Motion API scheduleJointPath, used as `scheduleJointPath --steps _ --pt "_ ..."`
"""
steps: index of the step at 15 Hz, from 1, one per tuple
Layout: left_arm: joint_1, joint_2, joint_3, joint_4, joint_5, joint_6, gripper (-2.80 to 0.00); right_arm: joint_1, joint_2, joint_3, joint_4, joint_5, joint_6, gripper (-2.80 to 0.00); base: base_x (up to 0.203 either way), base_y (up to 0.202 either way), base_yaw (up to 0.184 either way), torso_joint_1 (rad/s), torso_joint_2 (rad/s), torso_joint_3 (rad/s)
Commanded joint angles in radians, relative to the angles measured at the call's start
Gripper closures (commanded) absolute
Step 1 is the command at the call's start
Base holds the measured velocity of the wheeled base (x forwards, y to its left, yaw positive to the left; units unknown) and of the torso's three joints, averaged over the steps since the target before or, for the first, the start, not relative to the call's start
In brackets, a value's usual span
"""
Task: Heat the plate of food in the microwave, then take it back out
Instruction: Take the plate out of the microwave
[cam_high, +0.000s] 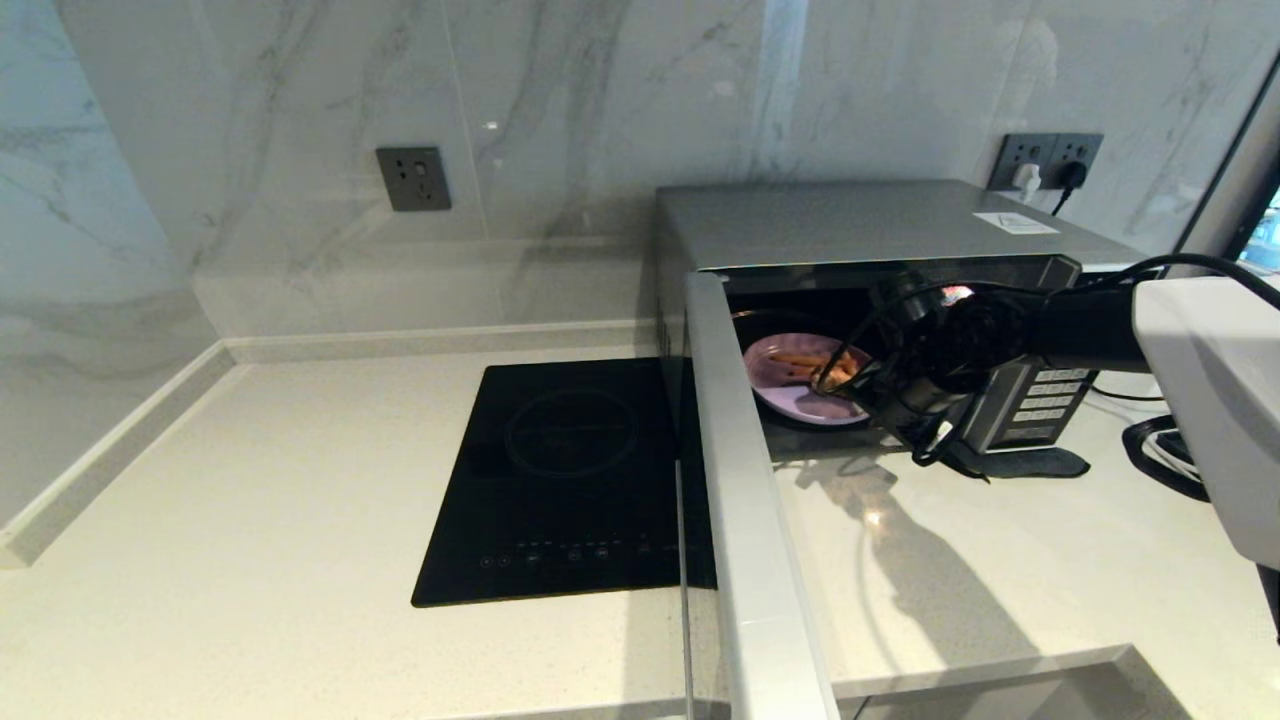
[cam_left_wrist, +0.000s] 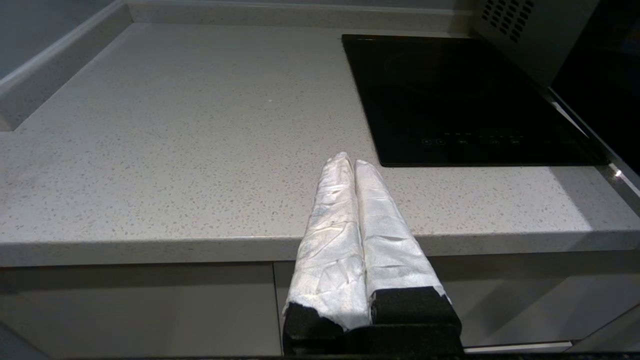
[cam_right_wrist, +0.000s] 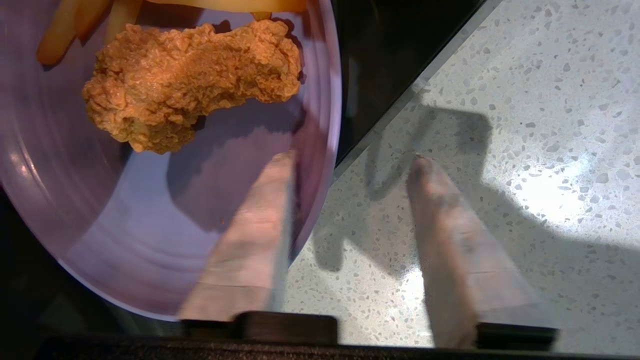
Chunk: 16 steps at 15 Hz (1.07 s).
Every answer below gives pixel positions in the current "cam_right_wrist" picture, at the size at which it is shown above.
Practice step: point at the long french fry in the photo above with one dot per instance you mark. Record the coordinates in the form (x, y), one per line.
(57, 35)

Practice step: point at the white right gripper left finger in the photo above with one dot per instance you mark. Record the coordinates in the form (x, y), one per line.
(250, 250)

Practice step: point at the fried chicken piece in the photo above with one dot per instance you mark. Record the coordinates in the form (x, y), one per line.
(190, 80)

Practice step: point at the short french fry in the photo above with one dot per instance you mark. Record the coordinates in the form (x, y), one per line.
(120, 20)

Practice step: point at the purple plate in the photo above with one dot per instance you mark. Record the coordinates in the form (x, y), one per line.
(125, 225)

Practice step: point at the silver microwave oven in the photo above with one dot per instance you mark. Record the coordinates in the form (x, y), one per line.
(390, 65)

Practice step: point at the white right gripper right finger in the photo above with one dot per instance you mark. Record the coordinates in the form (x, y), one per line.
(455, 260)

